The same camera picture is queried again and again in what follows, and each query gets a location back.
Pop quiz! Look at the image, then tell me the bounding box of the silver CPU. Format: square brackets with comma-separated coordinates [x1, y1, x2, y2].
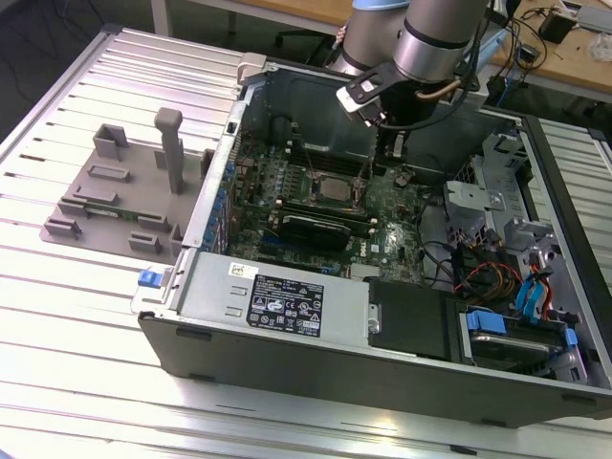
[317, 175, 355, 202]

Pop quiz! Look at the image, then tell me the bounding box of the CPU socket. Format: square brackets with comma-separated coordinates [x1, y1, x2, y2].
[309, 167, 370, 206]

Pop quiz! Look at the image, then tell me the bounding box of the black RAM slot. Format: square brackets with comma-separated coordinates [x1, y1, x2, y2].
[288, 137, 375, 164]
[276, 198, 375, 225]
[276, 203, 375, 230]
[288, 146, 375, 172]
[288, 151, 375, 177]
[288, 142, 375, 168]

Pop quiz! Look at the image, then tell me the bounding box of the silver metal drive cage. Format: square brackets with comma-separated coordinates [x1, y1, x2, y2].
[442, 128, 565, 269]

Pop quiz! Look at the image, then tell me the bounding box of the green motherboard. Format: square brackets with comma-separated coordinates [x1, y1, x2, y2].
[224, 128, 431, 288]

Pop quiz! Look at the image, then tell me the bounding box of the black graphics card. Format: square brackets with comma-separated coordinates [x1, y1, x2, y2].
[279, 213, 354, 253]

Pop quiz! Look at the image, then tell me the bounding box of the small black box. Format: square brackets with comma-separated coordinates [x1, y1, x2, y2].
[539, 11, 575, 42]

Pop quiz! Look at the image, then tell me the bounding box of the wooden desk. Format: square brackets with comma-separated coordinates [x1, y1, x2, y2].
[492, 0, 612, 101]

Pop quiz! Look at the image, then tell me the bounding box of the black optical drive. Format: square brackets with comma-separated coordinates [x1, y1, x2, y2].
[367, 276, 460, 360]

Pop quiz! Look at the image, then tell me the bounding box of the hard disk in blue carrier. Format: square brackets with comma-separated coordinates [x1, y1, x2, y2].
[458, 308, 582, 379]

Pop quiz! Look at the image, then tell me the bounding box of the grey power supply unit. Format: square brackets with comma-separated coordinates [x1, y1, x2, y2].
[179, 251, 372, 345]

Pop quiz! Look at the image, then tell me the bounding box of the grey parts rack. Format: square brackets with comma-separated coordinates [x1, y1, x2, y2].
[37, 107, 216, 264]

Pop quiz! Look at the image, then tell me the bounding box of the dark grey PC case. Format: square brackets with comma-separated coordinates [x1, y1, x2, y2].
[136, 52, 612, 429]

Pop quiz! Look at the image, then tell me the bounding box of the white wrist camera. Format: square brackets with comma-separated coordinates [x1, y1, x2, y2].
[336, 66, 389, 128]

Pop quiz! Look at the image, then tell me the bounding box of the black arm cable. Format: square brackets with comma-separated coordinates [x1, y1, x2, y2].
[380, 18, 487, 133]

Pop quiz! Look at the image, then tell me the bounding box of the black wire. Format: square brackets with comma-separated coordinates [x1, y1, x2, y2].
[420, 238, 461, 291]

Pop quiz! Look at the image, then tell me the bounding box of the red yellow wire bundle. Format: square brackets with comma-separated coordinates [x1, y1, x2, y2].
[453, 260, 522, 300]

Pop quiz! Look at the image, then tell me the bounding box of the blue flat wire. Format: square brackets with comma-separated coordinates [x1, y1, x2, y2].
[515, 270, 551, 329]

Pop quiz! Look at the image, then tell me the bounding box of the orange flat wire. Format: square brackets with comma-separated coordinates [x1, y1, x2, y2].
[530, 260, 558, 307]

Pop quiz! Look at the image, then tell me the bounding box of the white table frame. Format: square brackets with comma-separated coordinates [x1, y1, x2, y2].
[150, 0, 350, 34]

